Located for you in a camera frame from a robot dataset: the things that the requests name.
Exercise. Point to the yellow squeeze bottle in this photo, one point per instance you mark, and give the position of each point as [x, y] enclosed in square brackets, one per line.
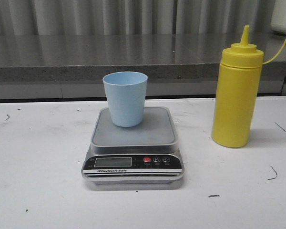
[237, 86]

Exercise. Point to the light blue plastic cup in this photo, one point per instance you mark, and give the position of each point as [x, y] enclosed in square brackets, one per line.
[125, 93]

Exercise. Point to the silver electronic kitchen scale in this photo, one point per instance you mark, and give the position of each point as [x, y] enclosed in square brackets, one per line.
[145, 156]

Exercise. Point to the grey stone counter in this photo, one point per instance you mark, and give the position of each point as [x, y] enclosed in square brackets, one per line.
[71, 67]

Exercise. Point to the white kitchen appliance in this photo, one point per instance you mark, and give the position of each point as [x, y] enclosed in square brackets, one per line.
[278, 20]

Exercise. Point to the grey curtain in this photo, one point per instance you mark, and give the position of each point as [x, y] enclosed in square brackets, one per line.
[115, 17]

